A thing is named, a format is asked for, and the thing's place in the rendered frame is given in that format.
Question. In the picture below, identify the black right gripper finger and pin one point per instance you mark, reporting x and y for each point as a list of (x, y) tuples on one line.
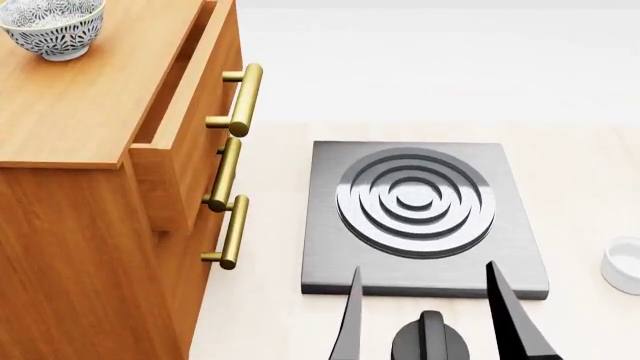
[(510, 326)]

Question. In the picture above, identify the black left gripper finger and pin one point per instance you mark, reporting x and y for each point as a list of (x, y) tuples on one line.
[(351, 322)]

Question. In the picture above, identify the grey stove burner plate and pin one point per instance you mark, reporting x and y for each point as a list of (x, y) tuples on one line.
[(330, 225)]

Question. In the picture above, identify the wooden cabinet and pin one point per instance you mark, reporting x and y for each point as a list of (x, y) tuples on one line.
[(75, 123)]

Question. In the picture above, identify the white blue patterned bowl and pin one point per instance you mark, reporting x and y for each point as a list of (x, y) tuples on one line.
[(55, 35)]

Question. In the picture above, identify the black stove knob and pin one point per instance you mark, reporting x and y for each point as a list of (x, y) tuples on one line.
[(430, 337)]

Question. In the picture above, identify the white ramekin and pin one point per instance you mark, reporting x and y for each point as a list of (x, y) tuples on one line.
[(622, 266)]

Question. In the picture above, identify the open wooden drawer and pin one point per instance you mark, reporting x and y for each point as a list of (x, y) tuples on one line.
[(200, 123)]

